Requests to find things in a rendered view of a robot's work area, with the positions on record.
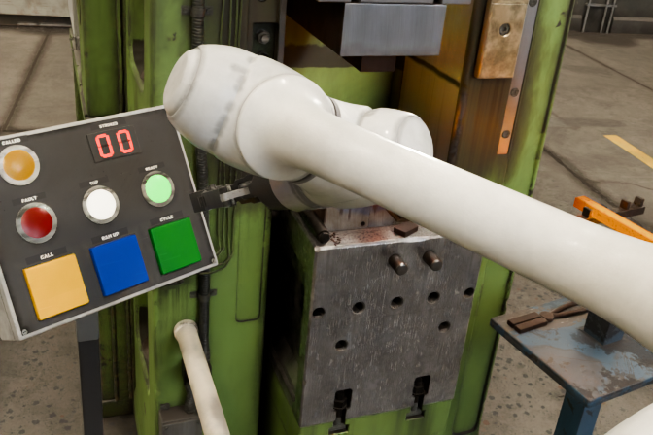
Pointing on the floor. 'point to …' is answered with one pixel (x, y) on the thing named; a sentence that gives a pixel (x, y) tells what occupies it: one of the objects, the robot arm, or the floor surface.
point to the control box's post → (89, 373)
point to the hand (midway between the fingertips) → (208, 199)
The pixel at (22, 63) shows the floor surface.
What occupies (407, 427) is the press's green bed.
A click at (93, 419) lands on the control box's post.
